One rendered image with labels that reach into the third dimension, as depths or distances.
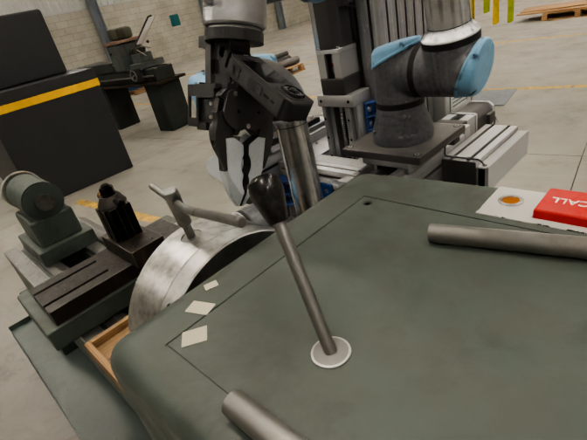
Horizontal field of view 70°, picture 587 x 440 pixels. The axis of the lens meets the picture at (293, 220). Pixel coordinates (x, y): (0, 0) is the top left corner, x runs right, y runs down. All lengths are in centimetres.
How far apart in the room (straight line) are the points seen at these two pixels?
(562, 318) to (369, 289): 17
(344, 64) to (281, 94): 79
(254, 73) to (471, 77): 55
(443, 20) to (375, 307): 65
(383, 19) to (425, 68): 31
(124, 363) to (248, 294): 14
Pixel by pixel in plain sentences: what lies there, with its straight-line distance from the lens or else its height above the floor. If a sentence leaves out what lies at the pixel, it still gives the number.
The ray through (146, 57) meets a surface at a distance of 712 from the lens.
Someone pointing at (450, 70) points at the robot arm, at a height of 134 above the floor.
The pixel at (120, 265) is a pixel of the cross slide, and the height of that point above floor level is 97.
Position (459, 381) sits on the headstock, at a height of 125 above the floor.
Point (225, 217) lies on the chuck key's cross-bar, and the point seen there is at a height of 134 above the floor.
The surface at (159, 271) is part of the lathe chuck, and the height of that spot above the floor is 121.
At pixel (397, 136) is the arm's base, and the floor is 119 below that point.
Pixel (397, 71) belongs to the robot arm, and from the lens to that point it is 101.
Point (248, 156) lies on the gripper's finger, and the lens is 54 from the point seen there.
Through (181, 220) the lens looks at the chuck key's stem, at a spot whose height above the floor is 127.
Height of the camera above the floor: 154
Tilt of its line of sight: 28 degrees down
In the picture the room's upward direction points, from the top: 13 degrees counter-clockwise
